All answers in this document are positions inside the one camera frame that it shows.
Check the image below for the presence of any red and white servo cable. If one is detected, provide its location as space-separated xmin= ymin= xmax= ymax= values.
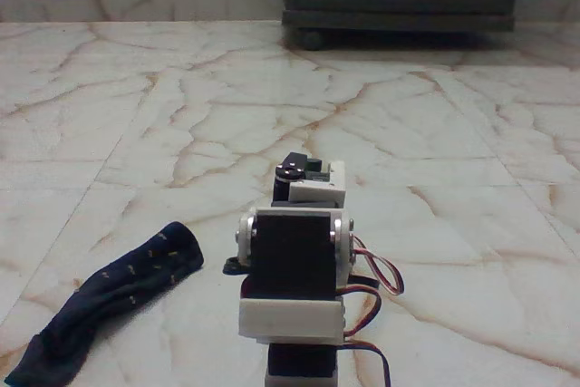
xmin=351 ymin=235 xmax=405 ymax=298

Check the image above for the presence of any dark blue patterned sock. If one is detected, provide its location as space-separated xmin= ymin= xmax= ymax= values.
xmin=4 ymin=220 xmax=205 ymax=387

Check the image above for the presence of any dark red servo cable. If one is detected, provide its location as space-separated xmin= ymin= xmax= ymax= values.
xmin=337 ymin=285 xmax=384 ymax=343

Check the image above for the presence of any black and red servo cable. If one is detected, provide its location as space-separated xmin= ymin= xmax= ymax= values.
xmin=339 ymin=341 xmax=392 ymax=387

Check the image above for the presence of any black caster wheel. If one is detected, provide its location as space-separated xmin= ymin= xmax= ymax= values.
xmin=301 ymin=29 xmax=324 ymax=53

